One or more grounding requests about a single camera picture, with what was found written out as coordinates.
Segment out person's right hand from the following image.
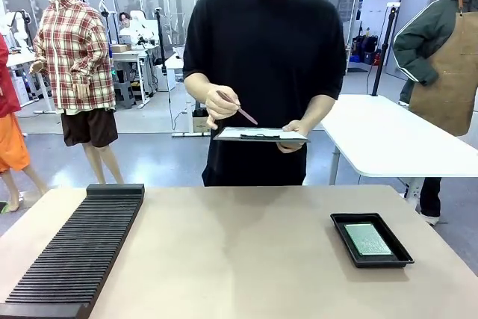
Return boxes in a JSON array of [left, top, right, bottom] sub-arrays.
[[204, 84, 242, 131]]

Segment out person's left hand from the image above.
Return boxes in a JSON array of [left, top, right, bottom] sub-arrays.
[[276, 120, 313, 155]]

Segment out pink pen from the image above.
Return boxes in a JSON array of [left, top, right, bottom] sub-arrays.
[[216, 90, 259, 126]]

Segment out black clipboard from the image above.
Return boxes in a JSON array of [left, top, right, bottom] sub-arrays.
[[212, 126, 312, 146]]

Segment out green PCB board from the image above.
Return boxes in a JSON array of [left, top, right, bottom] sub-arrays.
[[343, 222, 397, 258]]

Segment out person's left forearm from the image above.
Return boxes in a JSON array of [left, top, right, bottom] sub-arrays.
[[302, 93, 339, 132]]

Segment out person's right forearm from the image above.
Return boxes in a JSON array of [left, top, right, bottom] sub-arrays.
[[184, 71, 222, 106]]

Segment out black slotted PCB rack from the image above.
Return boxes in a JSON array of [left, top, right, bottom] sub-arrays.
[[0, 183, 146, 319]]

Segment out white printed box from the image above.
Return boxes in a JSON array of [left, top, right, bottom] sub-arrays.
[[191, 108, 211, 135]]

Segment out white paper sheet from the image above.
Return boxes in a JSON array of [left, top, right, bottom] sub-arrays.
[[219, 126, 300, 140]]

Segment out person in black t-shirt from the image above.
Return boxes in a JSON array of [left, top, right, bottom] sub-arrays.
[[182, 0, 347, 188]]

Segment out grey step stool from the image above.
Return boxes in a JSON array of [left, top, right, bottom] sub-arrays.
[[112, 78, 137, 111]]

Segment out white side table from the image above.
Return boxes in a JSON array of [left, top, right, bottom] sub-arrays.
[[320, 93, 478, 208]]

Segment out white background desk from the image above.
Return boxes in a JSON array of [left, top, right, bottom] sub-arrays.
[[111, 44, 158, 109]]

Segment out black equipment cases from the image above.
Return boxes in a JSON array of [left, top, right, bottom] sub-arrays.
[[352, 34, 381, 66]]

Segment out black pole stand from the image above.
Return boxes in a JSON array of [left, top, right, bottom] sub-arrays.
[[370, 2, 401, 97]]

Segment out seated person in white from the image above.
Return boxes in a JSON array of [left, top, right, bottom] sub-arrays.
[[118, 11, 136, 44]]

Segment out black plastic tray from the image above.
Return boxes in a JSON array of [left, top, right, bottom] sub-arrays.
[[329, 212, 415, 270]]

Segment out mannequin in plaid shirt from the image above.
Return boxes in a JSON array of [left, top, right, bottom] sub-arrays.
[[28, 0, 126, 185]]

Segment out person in brown apron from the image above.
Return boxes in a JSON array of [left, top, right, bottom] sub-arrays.
[[392, 0, 478, 227]]

